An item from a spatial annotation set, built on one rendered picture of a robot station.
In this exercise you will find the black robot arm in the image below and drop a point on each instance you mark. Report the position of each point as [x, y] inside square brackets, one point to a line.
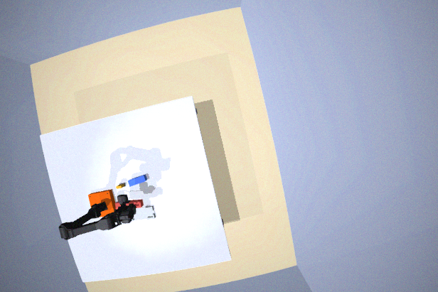
[72, 229]

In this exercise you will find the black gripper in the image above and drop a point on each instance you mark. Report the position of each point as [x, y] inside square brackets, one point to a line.
[123, 199]

